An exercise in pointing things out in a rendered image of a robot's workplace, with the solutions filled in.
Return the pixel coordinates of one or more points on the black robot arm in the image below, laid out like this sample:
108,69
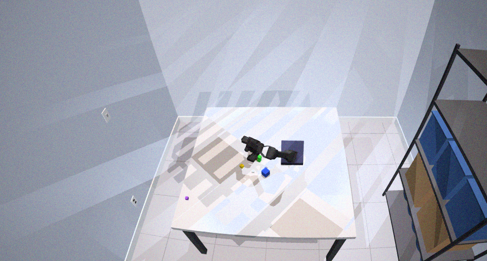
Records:
272,153

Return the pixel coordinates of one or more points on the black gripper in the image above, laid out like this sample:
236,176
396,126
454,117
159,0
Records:
254,154

